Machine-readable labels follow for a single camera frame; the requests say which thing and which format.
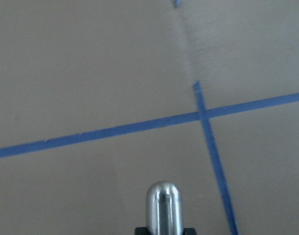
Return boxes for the metal muddler stick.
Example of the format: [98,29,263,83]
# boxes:
[146,181,184,235]

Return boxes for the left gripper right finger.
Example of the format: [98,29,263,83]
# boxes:
[183,228,195,235]

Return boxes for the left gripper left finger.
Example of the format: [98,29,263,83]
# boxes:
[135,227,147,235]

